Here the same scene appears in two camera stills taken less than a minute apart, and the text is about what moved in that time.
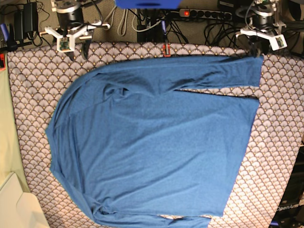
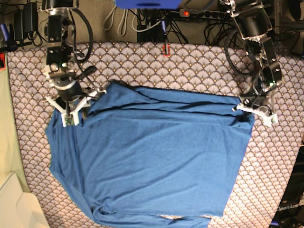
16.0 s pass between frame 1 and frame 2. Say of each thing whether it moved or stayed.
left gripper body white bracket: moved
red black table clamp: stayed
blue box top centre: stayed
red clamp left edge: stayed
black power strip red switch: stayed
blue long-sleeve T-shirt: moved
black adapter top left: stayed
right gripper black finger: moved
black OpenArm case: stayed
